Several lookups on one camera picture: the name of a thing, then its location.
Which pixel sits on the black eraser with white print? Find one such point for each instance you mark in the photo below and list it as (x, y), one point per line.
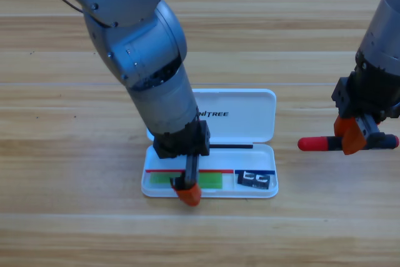
(253, 181)

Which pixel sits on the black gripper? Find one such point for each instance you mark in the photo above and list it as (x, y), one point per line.
(365, 98)
(184, 142)

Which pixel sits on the white Unitree pencil case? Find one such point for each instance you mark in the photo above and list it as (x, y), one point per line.
(250, 123)

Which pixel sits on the red and black marker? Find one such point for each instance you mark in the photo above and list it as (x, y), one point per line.
(315, 143)

